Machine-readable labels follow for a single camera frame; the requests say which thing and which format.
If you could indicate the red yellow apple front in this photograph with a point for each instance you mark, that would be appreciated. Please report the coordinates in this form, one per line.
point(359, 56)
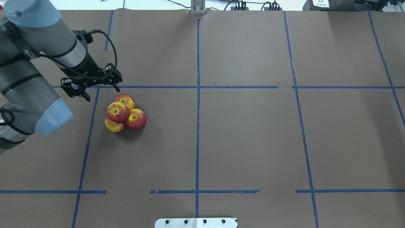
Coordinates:
point(137, 119)

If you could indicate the lone red yellow apple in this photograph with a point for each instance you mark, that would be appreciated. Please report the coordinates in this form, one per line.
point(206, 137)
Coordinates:
point(117, 112)

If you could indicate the brown paper table cover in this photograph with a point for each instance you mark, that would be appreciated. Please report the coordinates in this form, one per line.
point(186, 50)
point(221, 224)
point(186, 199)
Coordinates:
point(279, 119)

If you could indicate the aluminium frame post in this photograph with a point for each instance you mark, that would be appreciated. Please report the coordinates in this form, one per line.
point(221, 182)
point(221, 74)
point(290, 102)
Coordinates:
point(197, 7)

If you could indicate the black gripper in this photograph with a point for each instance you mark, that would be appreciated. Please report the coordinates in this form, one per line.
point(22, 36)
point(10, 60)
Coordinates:
point(89, 68)

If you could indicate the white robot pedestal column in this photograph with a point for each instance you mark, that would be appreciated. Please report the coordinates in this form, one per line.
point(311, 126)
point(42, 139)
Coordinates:
point(196, 223)

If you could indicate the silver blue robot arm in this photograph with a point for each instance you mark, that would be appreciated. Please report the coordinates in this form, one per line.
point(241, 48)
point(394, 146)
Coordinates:
point(33, 29)

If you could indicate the red yellow apple back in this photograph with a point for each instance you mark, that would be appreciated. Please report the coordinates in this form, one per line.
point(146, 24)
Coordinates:
point(126, 100)

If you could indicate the red yellow apple side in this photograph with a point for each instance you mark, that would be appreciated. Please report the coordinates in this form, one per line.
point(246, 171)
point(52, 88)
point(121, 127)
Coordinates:
point(113, 126)

